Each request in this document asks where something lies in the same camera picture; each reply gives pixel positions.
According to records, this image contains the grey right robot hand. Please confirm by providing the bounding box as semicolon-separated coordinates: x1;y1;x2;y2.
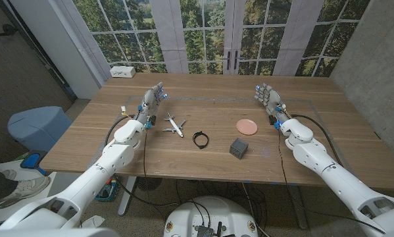
254;82;291;128

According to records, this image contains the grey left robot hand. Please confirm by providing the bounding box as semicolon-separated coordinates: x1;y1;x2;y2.
134;82;168;130

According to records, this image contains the black velcro strap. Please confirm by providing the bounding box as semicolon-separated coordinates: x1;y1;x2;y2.
192;130;210;150

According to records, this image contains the grey cube block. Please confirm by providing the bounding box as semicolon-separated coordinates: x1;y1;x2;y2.
229;138;249;160

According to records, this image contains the white toy airplane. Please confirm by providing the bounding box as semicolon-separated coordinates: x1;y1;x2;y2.
162;112;187;138

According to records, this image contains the pink round plate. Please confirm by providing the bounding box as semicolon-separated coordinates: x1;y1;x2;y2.
235;118;259;136

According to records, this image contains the white power strip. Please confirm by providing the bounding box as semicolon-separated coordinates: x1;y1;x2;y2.
109;65;136;79

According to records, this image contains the black round floor fan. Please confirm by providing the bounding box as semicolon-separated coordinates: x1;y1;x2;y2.
136;176;163;192

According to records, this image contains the printed window backdrop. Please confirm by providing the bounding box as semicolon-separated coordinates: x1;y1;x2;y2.
57;0;372;78

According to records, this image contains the white table leg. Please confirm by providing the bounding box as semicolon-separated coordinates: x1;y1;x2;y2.
117;176;138;217

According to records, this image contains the teal box of toys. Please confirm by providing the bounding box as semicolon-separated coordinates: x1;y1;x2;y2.
94;177;118;202

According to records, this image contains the grey table leg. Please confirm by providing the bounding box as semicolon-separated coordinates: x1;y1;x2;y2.
287;184;309;230

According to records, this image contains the blue-grey padded stool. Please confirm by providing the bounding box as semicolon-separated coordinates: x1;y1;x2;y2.
7;105;73;152

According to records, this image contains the white robot torso base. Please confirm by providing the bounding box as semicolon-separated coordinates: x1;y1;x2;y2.
163;196;259;237

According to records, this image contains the crumpled white tissue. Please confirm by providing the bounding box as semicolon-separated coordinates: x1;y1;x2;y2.
81;215;106;229

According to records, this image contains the grey sneaker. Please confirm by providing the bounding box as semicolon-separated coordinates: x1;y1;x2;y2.
0;176;51;209
1;169;17;181

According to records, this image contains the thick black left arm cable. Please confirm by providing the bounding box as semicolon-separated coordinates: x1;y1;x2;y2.
104;113;181;207

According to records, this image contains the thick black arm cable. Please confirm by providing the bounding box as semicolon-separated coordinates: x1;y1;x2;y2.
290;114;344;167
104;113;181;207

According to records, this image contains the thin black left wrist cable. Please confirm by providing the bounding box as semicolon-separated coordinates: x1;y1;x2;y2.
142;128;149;180

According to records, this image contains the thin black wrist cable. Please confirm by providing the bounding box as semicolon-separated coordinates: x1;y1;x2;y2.
142;128;149;180
277;128;387;235

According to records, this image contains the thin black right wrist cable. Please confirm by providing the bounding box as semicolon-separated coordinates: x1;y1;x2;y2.
277;128;387;235

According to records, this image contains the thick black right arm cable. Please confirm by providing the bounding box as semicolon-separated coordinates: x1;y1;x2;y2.
290;114;344;167

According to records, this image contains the black door handle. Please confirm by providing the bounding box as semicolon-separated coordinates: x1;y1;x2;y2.
0;23;18;37

